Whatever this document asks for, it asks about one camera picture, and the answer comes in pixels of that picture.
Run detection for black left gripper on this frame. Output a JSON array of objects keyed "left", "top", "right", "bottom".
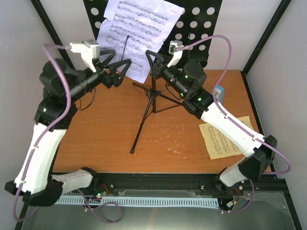
[{"left": 65, "top": 49, "right": 131, "bottom": 102}]

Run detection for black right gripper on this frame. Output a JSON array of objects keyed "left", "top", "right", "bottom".
[{"left": 145, "top": 50, "right": 188, "bottom": 98}]

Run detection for black music stand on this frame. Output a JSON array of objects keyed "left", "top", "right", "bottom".
[{"left": 83, "top": 0, "right": 223, "bottom": 154}]

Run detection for blue metronome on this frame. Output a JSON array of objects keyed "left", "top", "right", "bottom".
[{"left": 213, "top": 85, "right": 224, "bottom": 103}]

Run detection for yellow sheet music page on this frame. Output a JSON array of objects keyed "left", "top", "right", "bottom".
[{"left": 199, "top": 123, "right": 243, "bottom": 160}]

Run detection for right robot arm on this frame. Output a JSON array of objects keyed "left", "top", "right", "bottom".
[{"left": 145, "top": 50, "right": 277, "bottom": 187}]

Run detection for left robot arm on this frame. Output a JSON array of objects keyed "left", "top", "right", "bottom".
[{"left": 5, "top": 50, "right": 132, "bottom": 207}]

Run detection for white sheet music page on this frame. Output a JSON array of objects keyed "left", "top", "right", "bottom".
[{"left": 97, "top": 0, "right": 185, "bottom": 83}]

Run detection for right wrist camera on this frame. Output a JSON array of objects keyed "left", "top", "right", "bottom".
[{"left": 167, "top": 40, "right": 183, "bottom": 67}]

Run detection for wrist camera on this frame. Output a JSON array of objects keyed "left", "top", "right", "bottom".
[
  {"left": 70, "top": 39, "right": 100, "bottom": 73},
  {"left": 167, "top": 40, "right": 183, "bottom": 67}
]

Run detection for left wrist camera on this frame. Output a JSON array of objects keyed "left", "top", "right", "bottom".
[{"left": 70, "top": 39, "right": 100, "bottom": 73}]

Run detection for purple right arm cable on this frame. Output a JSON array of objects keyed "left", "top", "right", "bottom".
[{"left": 178, "top": 34, "right": 293, "bottom": 174}]

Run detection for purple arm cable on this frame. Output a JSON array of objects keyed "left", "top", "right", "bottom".
[
  {"left": 12, "top": 43, "right": 72, "bottom": 221},
  {"left": 178, "top": 34, "right": 293, "bottom": 174}
]

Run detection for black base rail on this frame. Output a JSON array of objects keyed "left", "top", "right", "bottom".
[{"left": 91, "top": 173, "right": 227, "bottom": 196}]

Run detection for light blue slotted cable duct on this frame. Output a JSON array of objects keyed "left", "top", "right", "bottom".
[{"left": 57, "top": 195, "right": 220, "bottom": 208}]

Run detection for black cage frame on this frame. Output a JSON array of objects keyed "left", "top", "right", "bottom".
[{"left": 18, "top": 0, "right": 302, "bottom": 230}]

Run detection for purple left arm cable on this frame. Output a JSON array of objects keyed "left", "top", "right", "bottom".
[{"left": 12, "top": 43, "right": 72, "bottom": 221}]

